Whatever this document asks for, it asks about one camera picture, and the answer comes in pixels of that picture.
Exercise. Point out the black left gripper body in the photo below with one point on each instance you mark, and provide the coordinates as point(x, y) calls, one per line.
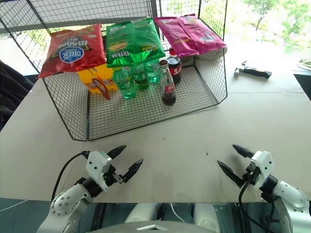
point(113, 177)

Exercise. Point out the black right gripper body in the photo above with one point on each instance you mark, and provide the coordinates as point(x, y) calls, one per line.
point(251, 177)

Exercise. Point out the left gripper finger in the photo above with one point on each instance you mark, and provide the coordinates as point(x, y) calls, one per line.
point(117, 151)
point(133, 170)

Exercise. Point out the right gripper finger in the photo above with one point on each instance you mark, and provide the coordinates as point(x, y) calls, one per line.
point(244, 151)
point(232, 174)

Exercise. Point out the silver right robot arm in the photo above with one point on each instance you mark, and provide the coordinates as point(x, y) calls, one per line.
point(291, 196)

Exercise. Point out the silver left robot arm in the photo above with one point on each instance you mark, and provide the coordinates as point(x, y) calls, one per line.
point(65, 201)

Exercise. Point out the green plastic soda bottle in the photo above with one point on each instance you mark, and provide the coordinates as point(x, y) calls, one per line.
point(125, 85)
point(140, 78)
point(153, 72)

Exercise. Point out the glass cola bottle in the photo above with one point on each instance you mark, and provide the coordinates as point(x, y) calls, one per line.
point(168, 89)

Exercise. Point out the black handled hammer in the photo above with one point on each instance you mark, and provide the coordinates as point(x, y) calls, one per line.
point(255, 71)

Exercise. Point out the plastic cola bottle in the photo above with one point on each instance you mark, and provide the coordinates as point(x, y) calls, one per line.
point(175, 69)

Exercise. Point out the white robot thigh cover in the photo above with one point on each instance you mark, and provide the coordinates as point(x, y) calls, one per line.
point(142, 212)
point(206, 214)

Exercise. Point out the silver robot torso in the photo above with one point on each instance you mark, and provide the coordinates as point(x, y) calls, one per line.
point(155, 227)

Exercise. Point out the black flat mat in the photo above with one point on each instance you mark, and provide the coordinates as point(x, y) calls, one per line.
point(305, 85)

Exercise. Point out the green chip bag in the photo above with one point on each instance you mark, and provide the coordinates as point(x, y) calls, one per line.
point(148, 38)
point(119, 46)

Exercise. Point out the pale round dish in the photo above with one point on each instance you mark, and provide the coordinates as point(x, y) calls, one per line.
point(305, 64)

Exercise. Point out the red chip bag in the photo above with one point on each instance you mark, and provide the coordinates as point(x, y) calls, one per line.
point(73, 48)

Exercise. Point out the black chair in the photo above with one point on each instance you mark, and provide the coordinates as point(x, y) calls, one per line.
point(12, 92)

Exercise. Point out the pink chip bag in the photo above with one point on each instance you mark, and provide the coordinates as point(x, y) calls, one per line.
point(175, 36)
point(206, 36)

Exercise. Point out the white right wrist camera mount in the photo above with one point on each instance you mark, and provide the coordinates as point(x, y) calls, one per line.
point(264, 165)

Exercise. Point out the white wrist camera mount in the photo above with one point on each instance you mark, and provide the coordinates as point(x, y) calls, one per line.
point(264, 165)
point(96, 165)

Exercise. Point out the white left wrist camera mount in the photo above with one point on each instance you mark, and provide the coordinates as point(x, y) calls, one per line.
point(96, 165)

